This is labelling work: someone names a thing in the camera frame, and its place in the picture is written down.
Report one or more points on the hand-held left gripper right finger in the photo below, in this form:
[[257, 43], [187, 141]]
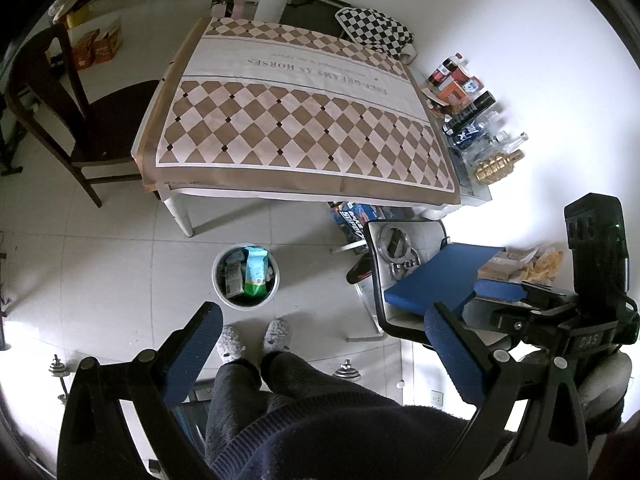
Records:
[[452, 355]]

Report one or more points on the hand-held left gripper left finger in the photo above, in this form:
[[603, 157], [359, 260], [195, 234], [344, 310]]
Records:
[[192, 360]]

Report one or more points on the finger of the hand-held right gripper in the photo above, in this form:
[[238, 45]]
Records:
[[530, 325], [497, 290]]

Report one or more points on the white round waste bin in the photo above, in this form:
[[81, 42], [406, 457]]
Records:
[[240, 299]]

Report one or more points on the pale grey packet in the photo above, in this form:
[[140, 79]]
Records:
[[234, 277]]

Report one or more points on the teal and green snack packet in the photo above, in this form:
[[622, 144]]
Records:
[[256, 272]]

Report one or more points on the grey left slipper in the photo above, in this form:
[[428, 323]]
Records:
[[231, 342]]

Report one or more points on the grey slipper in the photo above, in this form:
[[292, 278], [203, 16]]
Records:
[[277, 335], [231, 342]]

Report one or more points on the white power socket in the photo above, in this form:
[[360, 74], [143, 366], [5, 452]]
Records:
[[437, 398]]

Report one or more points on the yellow chips bag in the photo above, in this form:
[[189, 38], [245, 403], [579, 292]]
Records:
[[545, 265]]

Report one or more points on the person's left leg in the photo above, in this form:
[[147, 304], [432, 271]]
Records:
[[227, 400]]

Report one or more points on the dark box with blue edge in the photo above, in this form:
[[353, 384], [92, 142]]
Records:
[[192, 417]]

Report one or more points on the grey right slipper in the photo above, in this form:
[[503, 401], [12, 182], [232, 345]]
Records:
[[277, 335]]

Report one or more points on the metal dumbbell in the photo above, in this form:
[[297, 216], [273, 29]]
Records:
[[59, 367], [347, 372]]

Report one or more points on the gold grenade-shaped bottle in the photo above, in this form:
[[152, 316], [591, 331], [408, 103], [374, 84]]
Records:
[[495, 170]]

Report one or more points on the dark red shoe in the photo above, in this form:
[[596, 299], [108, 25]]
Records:
[[357, 272]]

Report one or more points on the white table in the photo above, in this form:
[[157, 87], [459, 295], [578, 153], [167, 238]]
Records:
[[179, 217]]

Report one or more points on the clear glass bottle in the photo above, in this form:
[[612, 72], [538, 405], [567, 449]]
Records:
[[510, 141], [490, 122]]

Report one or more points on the blue labelled bottle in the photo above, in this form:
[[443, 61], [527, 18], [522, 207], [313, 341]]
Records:
[[467, 135]]

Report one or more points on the blue printed box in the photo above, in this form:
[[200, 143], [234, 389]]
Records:
[[352, 220]]

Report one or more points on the black spray can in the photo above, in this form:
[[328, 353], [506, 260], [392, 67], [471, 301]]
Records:
[[470, 110]]

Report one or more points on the dark bottle with red cap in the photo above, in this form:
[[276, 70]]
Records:
[[440, 74], [457, 65]]

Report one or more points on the dark wooden chair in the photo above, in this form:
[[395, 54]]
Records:
[[115, 125]]

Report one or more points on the table with checkered cloth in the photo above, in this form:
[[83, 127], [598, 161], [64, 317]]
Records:
[[300, 135]]

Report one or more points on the black white checkered cushion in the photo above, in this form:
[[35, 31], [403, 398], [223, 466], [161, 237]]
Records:
[[375, 30]]

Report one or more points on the pink bag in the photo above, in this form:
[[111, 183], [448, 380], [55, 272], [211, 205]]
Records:
[[220, 7]]

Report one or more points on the yellow box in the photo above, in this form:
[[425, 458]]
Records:
[[80, 17]]

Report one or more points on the group of bottles by wall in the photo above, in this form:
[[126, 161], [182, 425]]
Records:
[[475, 192]]

